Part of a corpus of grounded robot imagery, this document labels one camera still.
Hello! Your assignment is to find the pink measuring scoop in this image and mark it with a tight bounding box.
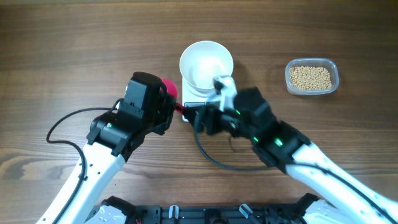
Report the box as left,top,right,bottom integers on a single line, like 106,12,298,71
161,78,185,114

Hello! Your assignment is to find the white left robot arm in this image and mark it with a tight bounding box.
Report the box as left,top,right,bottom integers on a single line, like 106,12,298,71
38,72,178,223

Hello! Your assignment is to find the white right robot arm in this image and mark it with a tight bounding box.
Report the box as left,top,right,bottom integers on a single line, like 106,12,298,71
182,87,397,223

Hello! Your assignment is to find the white digital kitchen scale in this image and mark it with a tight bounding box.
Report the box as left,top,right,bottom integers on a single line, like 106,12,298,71
182,77,219,109

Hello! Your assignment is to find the white bowl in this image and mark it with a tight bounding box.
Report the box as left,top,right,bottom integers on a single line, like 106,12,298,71
179,40,234,93

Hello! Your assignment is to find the soybeans pile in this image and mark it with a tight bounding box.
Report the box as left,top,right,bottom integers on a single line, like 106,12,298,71
289,66,332,90

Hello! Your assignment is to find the clear plastic container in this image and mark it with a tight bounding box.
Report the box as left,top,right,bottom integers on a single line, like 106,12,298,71
285,58,340,96

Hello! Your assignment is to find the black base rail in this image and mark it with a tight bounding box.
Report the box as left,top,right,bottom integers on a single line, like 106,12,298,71
130,203,352,224

